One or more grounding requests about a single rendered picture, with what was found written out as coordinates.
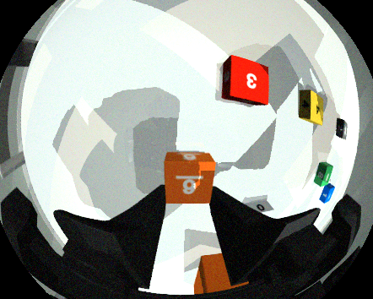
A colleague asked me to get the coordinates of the blue block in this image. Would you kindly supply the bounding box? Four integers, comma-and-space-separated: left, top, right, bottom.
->
319, 183, 335, 204

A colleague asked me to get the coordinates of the yellow block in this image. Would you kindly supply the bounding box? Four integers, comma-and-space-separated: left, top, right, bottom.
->
298, 90, 324, 126

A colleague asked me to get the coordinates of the green block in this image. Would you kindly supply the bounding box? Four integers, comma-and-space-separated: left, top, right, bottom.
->
314, 162, 332, 187

